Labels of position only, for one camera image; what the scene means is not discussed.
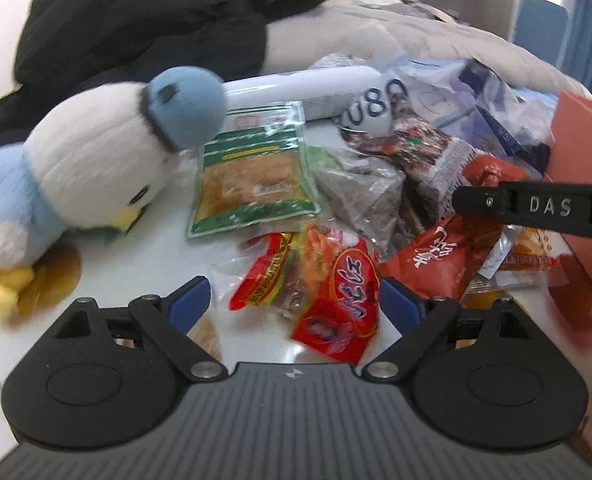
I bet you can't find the white cylindrical package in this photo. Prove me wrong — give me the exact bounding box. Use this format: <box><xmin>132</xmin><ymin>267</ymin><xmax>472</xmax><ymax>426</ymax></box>
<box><xmin>222</xmin><ymin>66</ymin><xmax>383</xmax><ymax>122</ymax></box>

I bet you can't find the blue chair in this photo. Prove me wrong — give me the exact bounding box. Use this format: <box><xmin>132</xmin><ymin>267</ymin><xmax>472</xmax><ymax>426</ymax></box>
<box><xmin>508</xmin><ymin>0</ymin><xmax>570</xmax><ymax>52</ymax></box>

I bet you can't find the white bag with black print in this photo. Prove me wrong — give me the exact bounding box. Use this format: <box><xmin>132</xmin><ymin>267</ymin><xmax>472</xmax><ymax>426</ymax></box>
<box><xmin>340</xmin><ymin>79</ymin><xmax>411</xmax><ymax>137</ymax></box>

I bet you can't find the green clear snack packet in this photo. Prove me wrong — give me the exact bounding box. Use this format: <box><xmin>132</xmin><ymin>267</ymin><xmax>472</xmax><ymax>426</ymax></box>
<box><xmin>185</xmin><ymin>104</ymin><xmax>325</xmax><ymax>240</ymax></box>

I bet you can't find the pile of snack packets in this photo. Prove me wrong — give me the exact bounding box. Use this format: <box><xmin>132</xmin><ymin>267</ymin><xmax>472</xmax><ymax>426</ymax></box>
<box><xmin>211</xmin><ymin>115</ymin><xmax>562</xmax><ymax>313</ymax></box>

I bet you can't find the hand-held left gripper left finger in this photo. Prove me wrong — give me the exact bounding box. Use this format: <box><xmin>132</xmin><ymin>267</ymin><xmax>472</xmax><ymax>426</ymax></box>
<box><xmin>41</xmin><ymin>276</ymin><xmax>229</xmax><ymax>382</ymax></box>

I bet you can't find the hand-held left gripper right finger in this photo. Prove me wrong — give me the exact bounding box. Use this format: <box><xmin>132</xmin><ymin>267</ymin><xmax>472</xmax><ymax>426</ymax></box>
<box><xmin>363</xmin><ymin>276</ymin><xmax>538</xmax><ymax>382</ymax></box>

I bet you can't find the grey blanket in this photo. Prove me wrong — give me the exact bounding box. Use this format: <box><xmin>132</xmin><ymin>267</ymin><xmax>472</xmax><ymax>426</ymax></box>
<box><xmin>266</xmin><ymin>0</ymin><xmax>592</xmax><ymax>100</ymax></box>

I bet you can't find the fruit print tablecloth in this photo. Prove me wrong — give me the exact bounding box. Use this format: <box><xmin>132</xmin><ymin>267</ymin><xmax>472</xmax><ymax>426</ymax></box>
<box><xmin>0</xmin><ymin>110</ymin><xmax>592</xmax><ymax>443</ymax></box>

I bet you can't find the orange cardboard box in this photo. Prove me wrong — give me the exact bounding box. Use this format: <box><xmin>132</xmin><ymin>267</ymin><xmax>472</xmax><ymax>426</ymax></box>
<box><xmin>541</xmin><ymin>91</ymin><xmax>592</xmax><ymax>333</ymax></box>

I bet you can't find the white blue plush penguin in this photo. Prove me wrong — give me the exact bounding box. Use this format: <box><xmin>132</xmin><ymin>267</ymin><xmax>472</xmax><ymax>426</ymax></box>
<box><xmin>0</xmin><ymin>66</ymin><xmax>227</xmax><ymax>317</ymax></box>

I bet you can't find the blue clear plastic bag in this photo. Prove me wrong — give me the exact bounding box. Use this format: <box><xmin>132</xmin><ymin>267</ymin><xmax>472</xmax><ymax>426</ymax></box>
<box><xmin>321</xmin><ymin>55</ymin><xmax>559</xmax><ymax>181</ymax></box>

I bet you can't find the black puffer jacket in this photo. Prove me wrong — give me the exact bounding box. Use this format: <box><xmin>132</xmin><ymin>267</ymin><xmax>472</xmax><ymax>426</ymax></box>
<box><xmin>0</xmin><ymin>0</ymin><xmax>328</xmax><ymax>151</ymax></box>

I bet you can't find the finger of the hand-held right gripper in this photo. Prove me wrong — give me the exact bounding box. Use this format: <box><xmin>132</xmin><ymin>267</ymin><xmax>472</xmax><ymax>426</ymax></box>
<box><xmin>451</xmin><ymin>180</ymin><xmax>592</xmax><ymax>261</ymax></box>

